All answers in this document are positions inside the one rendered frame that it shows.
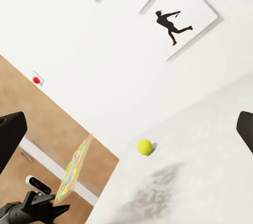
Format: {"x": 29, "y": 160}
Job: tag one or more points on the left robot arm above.
{"x": 37, "y": 206}

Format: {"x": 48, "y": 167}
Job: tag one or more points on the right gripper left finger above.
{"x": 13, "y": 127}

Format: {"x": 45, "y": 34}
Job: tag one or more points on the desk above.
{"x": 200, "y": 170}

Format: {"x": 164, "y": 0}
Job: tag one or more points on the jigsaw puzzle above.
{"x": 72, "y": 172}

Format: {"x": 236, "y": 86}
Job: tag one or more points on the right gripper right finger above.
{"x": 245, "y": 128}

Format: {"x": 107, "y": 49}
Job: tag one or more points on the electric switch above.
{"x": 36, "y": 78}

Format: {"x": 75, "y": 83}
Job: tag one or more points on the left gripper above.
{"x": 39, "y": 208}

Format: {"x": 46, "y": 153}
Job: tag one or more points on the tennis ball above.
{"x": 145, "y": 147}

